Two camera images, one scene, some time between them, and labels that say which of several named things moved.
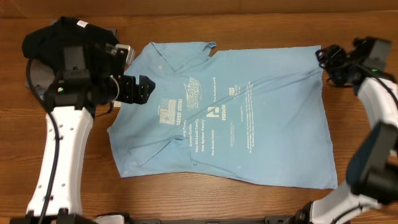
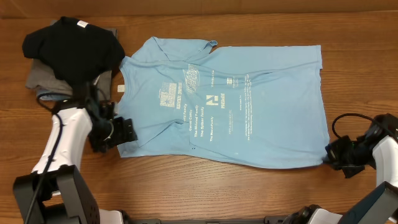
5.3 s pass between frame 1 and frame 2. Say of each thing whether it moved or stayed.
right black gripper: moved
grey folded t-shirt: stayed
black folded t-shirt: stayed
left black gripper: moved
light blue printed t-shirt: moved
